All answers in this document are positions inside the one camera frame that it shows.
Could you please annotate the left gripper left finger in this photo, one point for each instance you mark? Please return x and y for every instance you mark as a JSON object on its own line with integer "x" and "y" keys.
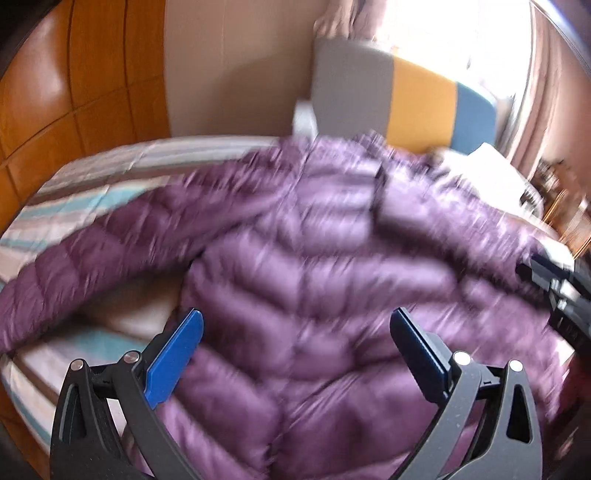
{"x": 85, "y": 443}

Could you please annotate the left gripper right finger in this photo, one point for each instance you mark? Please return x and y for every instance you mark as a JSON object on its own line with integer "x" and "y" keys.
{"x": 507, "y": 442}

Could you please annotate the purple quilted down jacket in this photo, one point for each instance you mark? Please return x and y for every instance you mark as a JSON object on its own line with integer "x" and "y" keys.
{"x": 297, "y": 255}

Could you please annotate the rattan wooden chair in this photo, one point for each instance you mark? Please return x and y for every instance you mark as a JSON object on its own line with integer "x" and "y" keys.
{"x": 567, "y": 213}

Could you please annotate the white printed pillow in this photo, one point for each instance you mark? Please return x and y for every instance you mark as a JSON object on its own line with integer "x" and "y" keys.
{"x": 494, "y": 179}

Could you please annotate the right pink curtain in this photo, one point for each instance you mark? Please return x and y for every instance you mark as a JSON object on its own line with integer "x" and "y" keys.
{"x": 553, "y": 119}

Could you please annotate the pink curtain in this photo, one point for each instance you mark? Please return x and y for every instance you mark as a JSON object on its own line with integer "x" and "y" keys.
{"x": 553, "y": 119}
{"x": 351, "y": 19}

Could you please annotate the striped bed cover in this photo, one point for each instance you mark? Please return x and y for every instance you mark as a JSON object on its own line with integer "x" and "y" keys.
{"x": 124, "y": 319}

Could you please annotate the window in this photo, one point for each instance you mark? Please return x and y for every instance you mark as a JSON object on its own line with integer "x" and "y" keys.
{"x": 483, "y": 44}

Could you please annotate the grey yellow blue sofa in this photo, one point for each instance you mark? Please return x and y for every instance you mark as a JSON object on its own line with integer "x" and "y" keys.
{"x": 357, "y": 87}

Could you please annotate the left pink curtain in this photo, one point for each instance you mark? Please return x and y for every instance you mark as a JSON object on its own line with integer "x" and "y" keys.
{"x": 351, "y": 19}

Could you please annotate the wooden wardrobe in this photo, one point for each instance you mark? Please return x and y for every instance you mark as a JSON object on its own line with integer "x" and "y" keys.
{"x": 89, "y": 78}

